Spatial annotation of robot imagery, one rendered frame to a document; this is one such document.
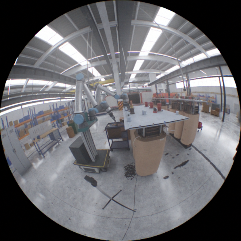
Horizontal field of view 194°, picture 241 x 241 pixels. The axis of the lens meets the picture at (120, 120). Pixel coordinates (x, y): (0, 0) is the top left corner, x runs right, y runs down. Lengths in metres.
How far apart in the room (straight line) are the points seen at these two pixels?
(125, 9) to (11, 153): 6.32
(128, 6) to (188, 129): 4.21
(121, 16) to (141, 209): 4.93
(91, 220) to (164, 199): 1.35
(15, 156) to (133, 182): 4.53
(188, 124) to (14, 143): 6.22
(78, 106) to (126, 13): 3.36
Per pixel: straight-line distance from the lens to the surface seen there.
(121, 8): 3.32
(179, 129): 2.65
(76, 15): 9.05
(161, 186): 1.75
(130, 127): 0.59
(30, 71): 6.57
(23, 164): 4.48
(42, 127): 5.02
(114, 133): 2.14
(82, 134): 1.48
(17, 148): 4.32
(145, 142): 0.92
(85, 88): 1.20
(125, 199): 1.62
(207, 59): 9.07
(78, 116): 1.01
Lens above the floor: 1.59
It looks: 16 degrees down
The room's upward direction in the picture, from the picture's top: 8 degrees counter-clockwise
